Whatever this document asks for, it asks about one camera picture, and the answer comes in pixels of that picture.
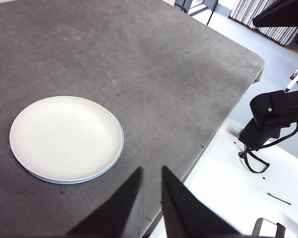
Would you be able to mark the black furniture panel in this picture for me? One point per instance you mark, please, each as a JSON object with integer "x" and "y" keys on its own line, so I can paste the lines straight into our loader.
{"x": 280, "y": 15}

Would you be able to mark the white round plate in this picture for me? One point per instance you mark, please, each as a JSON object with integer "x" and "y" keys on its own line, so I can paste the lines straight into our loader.
{"x": 64, "y": 138}

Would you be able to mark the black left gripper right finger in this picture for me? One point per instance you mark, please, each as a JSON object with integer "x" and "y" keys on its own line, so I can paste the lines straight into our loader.
{"x": 186, "y": 215}

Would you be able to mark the black metal chair frame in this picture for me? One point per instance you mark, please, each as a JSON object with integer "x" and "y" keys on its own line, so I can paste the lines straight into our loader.
{"x": 211, "y": 15}

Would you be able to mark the white ribbed radiator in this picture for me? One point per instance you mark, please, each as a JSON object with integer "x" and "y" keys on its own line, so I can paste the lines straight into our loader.
{"x": 275, "y": 33}

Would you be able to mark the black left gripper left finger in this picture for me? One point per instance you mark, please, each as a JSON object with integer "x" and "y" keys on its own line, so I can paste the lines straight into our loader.
{"x": 114, "y": 218}

